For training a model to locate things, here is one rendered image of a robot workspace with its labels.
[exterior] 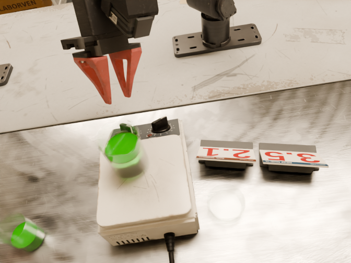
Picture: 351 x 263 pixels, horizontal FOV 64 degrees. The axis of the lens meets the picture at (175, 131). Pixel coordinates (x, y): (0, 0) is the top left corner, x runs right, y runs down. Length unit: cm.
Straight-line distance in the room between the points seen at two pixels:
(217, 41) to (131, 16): 35
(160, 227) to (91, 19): 27
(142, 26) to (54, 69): 43
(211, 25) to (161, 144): 32
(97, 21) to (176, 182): 23
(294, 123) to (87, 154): 38
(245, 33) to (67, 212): 53
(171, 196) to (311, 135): 28
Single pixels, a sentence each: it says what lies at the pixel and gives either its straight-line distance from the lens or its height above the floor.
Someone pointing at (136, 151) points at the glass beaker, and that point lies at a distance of 33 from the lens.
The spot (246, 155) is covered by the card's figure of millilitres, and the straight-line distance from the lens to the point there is 45.
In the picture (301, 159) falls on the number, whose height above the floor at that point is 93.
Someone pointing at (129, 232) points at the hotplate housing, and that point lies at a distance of 38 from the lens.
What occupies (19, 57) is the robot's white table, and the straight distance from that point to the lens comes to 84.
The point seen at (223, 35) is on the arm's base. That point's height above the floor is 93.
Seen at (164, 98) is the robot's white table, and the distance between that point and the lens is 57.
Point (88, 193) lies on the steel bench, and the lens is 50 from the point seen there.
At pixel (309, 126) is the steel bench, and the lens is 54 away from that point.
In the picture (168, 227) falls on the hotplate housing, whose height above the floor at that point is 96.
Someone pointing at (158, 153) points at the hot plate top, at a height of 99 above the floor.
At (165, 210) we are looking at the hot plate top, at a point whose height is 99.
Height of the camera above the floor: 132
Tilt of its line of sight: 54 degrees down
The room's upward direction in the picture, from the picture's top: 12 degrees counter-clockwise
